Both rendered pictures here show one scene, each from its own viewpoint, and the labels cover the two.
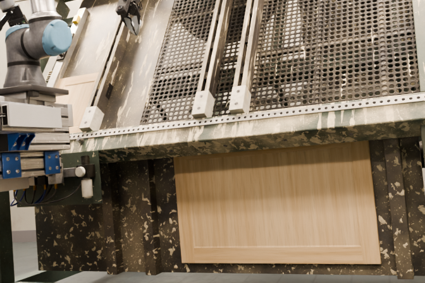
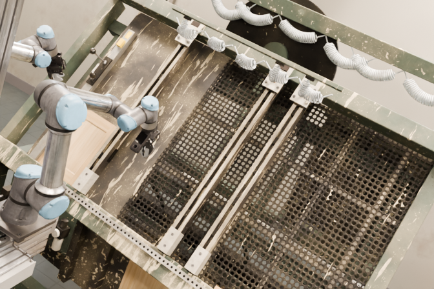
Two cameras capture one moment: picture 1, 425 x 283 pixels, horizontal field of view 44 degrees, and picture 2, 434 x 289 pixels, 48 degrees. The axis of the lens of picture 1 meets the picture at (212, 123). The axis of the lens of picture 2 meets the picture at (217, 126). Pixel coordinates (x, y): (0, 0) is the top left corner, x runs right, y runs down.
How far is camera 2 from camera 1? 1.58 m
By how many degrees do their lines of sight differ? 22
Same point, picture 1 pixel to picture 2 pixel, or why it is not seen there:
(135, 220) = (92, 255)
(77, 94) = (87, 136)
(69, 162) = not seen: hidden behind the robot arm
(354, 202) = not seen: outside the picture
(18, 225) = (35, 82)
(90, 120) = (82, 184)
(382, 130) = not seen: outside the picture
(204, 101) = (172, 242)
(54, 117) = (26, 272)
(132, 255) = (80, 274)
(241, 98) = (198, 264)
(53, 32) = (50, 210)
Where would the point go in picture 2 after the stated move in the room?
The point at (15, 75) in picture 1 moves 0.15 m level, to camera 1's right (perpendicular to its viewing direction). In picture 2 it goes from (11, 212) to (46, 226)
